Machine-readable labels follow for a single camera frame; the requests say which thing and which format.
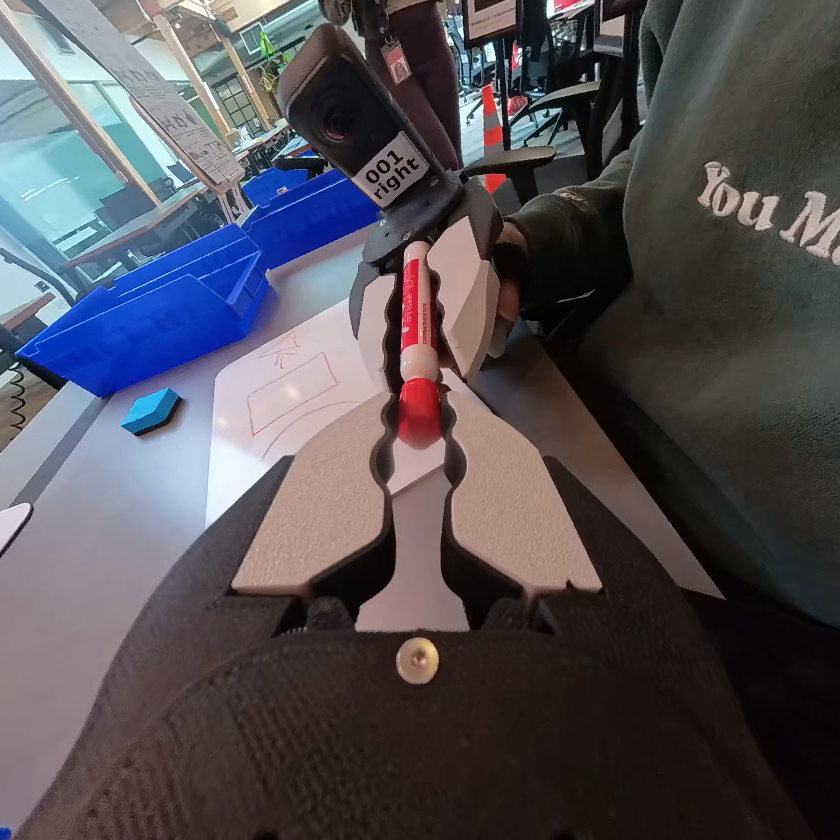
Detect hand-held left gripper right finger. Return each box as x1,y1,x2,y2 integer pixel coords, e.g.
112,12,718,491
444,390,603,599

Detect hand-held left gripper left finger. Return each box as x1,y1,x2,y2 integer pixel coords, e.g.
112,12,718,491
231,394,397,601

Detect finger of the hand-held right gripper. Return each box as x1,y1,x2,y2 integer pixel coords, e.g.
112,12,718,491
357,271,404,383
428,218,504,383

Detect red dry erase marker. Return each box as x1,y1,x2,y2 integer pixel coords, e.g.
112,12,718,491
397,241,440,383

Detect white whiteboard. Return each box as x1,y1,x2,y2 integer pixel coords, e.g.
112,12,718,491
205,314,500,634

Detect red marker cap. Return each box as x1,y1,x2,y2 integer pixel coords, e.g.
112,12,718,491
397,379,442,451

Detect blue whiteboard eraser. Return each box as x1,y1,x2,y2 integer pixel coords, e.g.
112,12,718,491
120,387,183,438

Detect blue plastic bin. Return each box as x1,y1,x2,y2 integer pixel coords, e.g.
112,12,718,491
241,167,311,207
16,223,270,399
241,174,383,270

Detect person's right forearm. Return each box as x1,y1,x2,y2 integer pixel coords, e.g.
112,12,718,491
505,147,637,342

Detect black armrest office chair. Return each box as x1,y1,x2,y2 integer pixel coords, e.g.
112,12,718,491
459,88,593,206

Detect orange traffic cone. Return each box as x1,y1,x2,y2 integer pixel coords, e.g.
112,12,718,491
482,85,508,195

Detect white sign board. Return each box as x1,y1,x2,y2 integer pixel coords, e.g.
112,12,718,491
39,0,248,195

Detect wooden background desk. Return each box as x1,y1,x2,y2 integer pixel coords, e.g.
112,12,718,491
62,187,212,280

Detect white stand with base plate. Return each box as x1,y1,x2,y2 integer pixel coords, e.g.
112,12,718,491
0,502,34,556

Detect black coiled cable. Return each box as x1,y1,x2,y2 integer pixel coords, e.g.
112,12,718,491
5,366,28,433

